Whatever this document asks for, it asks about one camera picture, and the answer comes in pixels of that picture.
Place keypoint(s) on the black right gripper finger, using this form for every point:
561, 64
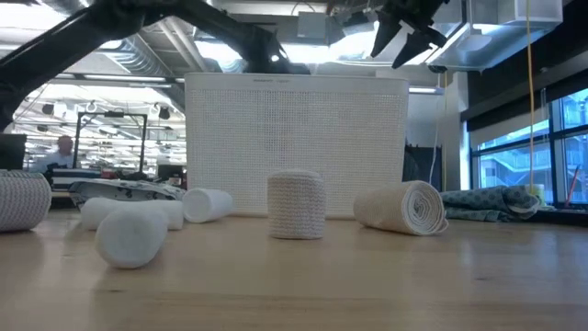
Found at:
413, 48
385, 34

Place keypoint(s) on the white knit bandage roll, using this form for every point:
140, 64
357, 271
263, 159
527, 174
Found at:
296, 204

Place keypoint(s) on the beige elastic bandage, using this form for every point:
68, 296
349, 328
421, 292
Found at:
399, 207

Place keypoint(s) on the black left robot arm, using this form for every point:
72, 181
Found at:
55, 46

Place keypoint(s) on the white plastic basket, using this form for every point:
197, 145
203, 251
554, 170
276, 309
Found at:
298, 128

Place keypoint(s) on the grey ceiling box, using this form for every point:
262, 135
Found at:
312, 25

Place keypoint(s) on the dark chair back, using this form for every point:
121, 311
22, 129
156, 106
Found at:
420, 165

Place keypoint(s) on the plain white pill bottle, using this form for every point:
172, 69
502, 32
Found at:
206, 205

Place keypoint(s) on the teal patterned folded cloth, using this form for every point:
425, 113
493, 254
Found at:
487, 202

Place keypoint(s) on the dark framed window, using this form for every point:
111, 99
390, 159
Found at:
553, 161

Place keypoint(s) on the pale yellow cup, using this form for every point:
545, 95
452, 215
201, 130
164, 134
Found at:
538, 190

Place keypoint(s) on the red stick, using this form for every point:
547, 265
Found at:
572, 186

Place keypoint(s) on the person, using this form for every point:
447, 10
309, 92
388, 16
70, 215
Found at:
62, 147

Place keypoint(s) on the blue white striped box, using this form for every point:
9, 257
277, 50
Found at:
73, 177

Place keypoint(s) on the dark computer screen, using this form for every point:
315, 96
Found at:
11, 151

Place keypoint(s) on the black dome camera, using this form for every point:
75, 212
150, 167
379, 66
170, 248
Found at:
437, 69

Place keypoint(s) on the silver ceiling duct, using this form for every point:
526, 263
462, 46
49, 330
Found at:
482, 46

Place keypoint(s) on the silver round air duct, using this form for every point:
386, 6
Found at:
151, 50

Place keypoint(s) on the black frame stand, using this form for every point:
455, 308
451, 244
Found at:
110, 115

